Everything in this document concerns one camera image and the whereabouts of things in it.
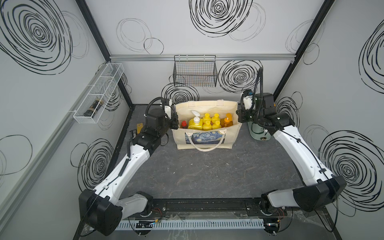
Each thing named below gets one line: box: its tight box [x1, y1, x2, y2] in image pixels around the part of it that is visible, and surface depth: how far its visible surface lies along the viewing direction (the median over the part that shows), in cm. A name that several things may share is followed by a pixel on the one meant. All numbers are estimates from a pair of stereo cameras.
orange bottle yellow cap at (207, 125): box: [202, 117, 212, 131], surface depth 84 cm
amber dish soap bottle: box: [220, 113, 233, 128], surface depth 84 cm
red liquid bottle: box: [181, 120, 188, 129], surface depth 87 cm
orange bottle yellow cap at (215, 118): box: [211, 113, 221, 124], surface depth 86 cm
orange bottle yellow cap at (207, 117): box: [202, 113, 212, 123], surface depth 86 cm
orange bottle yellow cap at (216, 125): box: [212, 120, 222, 130], surface depth 83 cm
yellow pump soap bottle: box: [188, 110, 204, 131], surface depth 84 cm
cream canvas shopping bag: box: [171, 100, 242, 152], surface depth 82 cm
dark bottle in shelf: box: [83, 99, 104, 119], surface depth 68 cm
